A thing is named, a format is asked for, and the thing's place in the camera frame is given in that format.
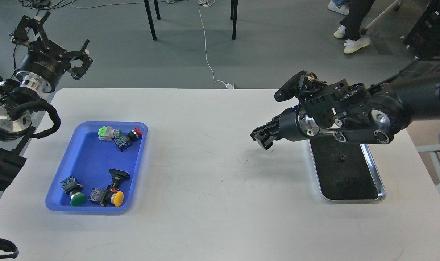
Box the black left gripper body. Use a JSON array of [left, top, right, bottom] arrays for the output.
[[14, 40, 74, 94]]

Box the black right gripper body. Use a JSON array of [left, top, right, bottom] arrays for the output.
[[278, 107, 320, 142]]

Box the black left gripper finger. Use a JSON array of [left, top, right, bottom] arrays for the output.
[[67, 39, 94, 81], [10, 11, 51, 47]]

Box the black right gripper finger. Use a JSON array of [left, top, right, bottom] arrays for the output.
[[250, 115, 282, 140], [256, 132, 282, 150]]

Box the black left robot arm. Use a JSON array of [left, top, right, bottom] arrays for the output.
[[0, 12, 93, 191]]

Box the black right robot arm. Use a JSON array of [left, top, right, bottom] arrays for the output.
[[250, 61, 440, 150]]

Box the silver metal tray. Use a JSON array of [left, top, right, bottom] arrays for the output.
[[310, 136, 387, 203]]

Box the blue plastic tray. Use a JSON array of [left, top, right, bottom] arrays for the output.
[[45, 121, 148, 214]]

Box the black table leg left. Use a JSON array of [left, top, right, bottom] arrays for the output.
[[143, 0, 161, 41]]

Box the black table leg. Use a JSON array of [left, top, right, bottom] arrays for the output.
[[230, 0, 238, 40], [143, 0, 161, 41]]

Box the white sneaker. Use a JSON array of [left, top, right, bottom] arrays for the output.
[[343, 37, 371, 54], [327, 0, 350, 16]]

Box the green mushroom push button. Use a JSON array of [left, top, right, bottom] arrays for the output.
[[60, 176, 87, 207]]

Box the black table leg right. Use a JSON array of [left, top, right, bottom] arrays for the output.
[[230, 0, 238, 40]]

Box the white sneaker top right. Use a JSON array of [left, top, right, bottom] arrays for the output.
[[327, 0, 350, 16]]

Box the person black trousers leg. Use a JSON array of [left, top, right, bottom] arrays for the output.
[[340, 0, 375, 40]]

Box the black equipment cart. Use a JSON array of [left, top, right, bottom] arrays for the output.
[[403, 0, 440, 60]]

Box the black cable on floor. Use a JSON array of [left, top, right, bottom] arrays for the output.
[[19, 0, 144, 11]]

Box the green white push button switch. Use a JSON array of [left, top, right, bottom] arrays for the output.
[[97, 126, 122, 141]]

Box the red push button switch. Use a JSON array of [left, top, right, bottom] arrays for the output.
[[112, 127, 143, 151]]

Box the black push button switch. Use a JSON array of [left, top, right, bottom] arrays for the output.
[[109, 168, 131, 191]]

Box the yellow push button switch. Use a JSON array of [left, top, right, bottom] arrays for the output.
[[88, 188, 124, 207]]

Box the white cable on floor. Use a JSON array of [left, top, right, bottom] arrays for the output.
[[197, 0, 234, 89]]

